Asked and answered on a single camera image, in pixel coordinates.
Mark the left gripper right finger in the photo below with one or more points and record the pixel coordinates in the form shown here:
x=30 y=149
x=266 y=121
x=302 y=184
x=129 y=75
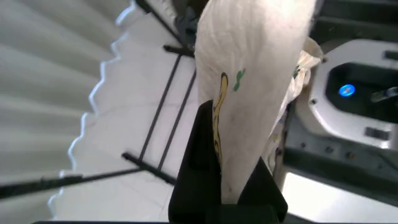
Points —
x=264 y=193

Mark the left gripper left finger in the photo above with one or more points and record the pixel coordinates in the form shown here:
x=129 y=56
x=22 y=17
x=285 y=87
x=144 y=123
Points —
x=196 y=186

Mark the cream printed shorts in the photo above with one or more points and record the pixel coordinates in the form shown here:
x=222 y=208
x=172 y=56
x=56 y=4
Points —
x=248 y=62

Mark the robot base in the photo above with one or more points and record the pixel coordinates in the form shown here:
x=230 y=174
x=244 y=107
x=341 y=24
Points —
x=320 y=102

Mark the black clothes rack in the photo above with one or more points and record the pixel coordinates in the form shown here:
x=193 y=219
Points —
x=149 y=168

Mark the dark grey garment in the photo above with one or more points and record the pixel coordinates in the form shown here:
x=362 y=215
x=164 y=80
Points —
x=186 y=29

